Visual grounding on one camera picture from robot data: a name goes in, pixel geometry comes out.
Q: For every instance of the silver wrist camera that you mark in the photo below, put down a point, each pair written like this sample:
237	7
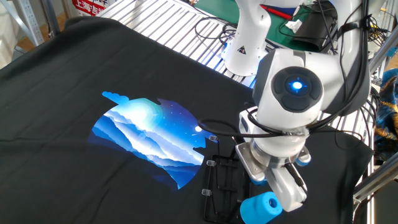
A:
250	161

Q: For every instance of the blue plastic cup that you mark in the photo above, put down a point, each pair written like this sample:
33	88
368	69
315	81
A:
256	211

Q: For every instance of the dark grey metal post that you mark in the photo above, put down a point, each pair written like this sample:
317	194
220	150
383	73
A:
51	18

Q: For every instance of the green mat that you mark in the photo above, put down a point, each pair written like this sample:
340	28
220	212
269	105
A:
217	9

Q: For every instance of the red white sign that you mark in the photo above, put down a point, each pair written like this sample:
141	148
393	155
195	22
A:
88	7

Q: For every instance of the black rolled mat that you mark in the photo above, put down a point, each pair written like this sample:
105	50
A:
314	34

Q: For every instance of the black cloth with blue print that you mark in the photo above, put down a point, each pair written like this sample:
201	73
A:
62	93

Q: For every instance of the aluminium frame bar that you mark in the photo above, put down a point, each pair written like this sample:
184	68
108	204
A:
376	182

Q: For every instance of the aluminium frame post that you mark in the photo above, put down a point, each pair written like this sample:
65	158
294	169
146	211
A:
385	49

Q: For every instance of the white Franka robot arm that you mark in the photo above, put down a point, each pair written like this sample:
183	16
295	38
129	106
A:
280	105

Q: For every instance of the blue gold patterned cloth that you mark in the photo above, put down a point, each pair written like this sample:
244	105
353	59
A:
387	118

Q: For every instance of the red pen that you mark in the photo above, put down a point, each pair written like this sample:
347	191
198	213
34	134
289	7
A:
276	12

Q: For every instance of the white crumpled paper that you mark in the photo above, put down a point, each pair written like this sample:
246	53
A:
293	26

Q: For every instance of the grey perforated metal post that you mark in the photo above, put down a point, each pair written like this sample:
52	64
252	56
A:
29	21

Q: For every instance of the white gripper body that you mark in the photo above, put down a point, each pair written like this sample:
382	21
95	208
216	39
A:
286	196

